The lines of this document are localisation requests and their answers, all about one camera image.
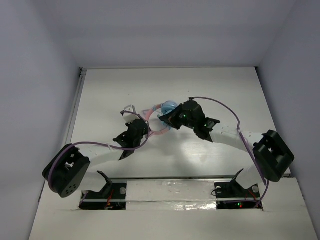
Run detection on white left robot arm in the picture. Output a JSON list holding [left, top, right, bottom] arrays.
[[42, 119, 150, 198]]

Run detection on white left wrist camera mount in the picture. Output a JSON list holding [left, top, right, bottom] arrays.
[[120, 104, 140, 124]]

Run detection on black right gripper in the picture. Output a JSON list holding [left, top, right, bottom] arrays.
[[160, 103, 197, 130]]

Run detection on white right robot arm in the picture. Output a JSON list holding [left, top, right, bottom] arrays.
[[159, 98, 295, 197]]

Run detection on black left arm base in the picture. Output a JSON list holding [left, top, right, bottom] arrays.
[[78, 170, 127, 211]]

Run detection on pink blue cat-ear headphones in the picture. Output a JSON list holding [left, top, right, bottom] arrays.
[[141, 100, 180, 137]]

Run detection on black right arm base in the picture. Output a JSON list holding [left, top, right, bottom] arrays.
[[211, 169, 263, 210]]

